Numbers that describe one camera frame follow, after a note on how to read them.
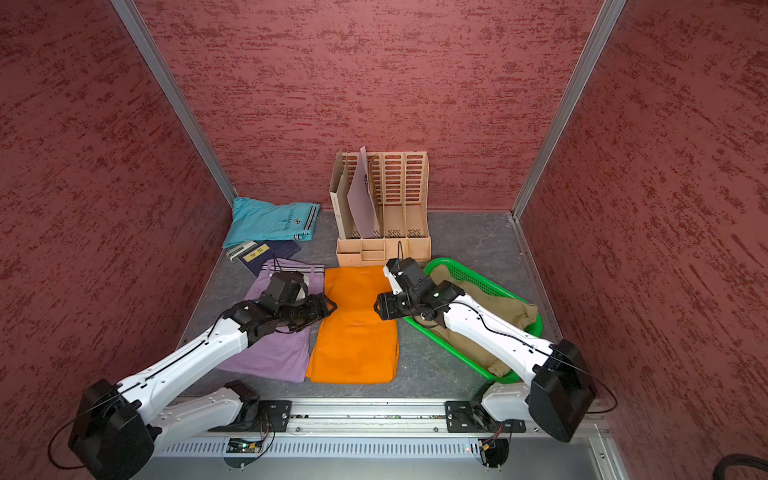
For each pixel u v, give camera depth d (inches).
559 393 15.6
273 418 29.3
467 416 29.1
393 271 24.7
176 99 34.1
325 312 28.6
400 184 44.7
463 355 29.9
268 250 42.2
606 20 28.3
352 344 32.9
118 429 15.0
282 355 32.4
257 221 45.0
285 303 25.1
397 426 29.1
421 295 23.5
